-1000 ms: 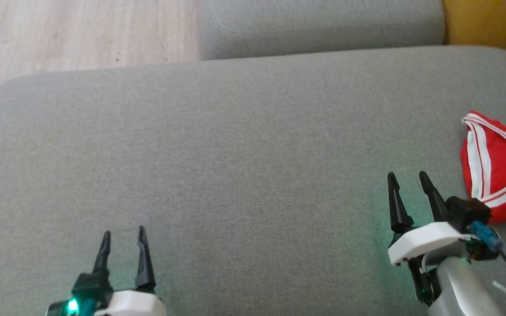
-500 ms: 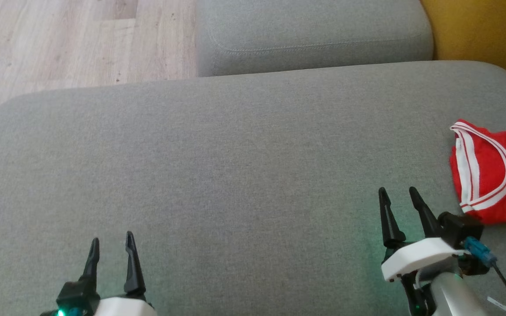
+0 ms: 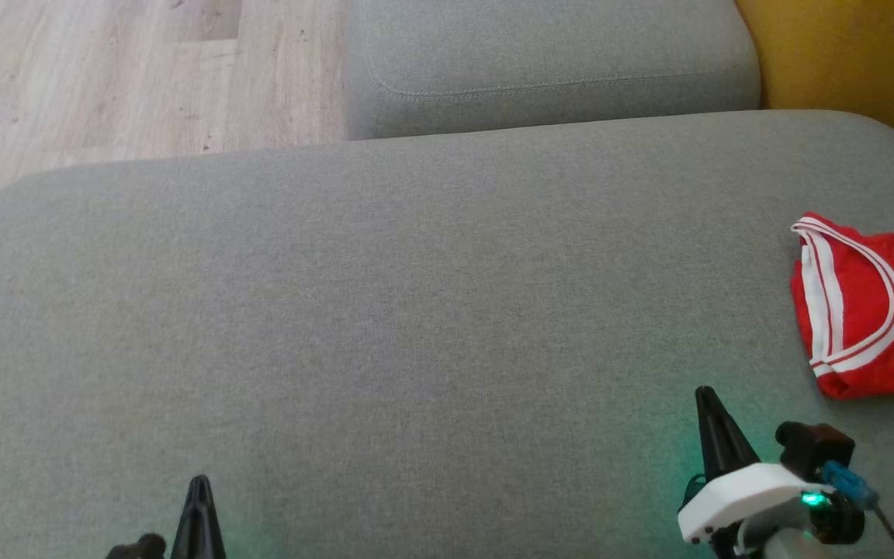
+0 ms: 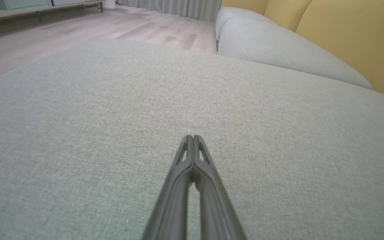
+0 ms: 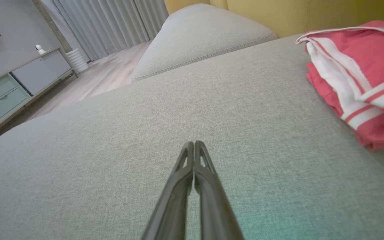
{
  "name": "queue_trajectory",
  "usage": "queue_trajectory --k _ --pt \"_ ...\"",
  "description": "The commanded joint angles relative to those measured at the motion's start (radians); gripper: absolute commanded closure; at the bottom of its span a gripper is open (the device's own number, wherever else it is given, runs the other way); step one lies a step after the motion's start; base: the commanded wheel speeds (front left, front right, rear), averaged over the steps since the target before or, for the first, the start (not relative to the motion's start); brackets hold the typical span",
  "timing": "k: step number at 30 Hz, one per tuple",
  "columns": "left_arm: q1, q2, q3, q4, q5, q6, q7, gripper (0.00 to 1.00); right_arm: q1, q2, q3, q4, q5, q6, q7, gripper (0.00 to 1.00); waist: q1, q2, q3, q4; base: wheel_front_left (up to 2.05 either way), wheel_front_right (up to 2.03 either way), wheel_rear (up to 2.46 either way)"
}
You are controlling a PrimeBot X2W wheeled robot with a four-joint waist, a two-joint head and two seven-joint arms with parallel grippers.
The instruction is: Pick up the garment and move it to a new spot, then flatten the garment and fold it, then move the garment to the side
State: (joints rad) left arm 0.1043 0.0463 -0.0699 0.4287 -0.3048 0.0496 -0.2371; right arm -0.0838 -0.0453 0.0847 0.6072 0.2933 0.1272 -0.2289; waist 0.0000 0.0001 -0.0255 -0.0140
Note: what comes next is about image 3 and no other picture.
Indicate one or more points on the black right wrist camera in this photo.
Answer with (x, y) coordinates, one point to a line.
(812, 446)

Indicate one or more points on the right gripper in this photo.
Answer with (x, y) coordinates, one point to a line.
(750, 501)

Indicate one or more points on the large grey sofa seat cushion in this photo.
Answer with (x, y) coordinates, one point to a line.
(416, 326)

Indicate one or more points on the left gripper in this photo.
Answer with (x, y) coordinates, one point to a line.
(144, 547)

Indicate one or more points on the small grey sofa cushion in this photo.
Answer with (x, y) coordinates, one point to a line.
(548, 54)

